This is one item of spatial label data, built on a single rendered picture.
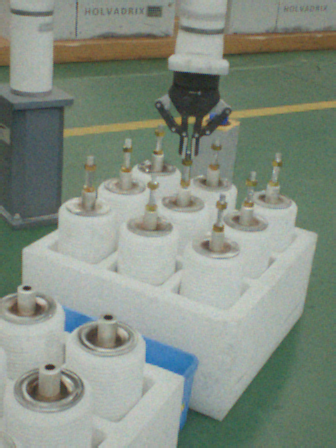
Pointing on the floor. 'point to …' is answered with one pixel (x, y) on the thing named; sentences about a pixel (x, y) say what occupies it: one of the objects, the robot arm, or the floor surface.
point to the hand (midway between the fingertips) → (188, 147)
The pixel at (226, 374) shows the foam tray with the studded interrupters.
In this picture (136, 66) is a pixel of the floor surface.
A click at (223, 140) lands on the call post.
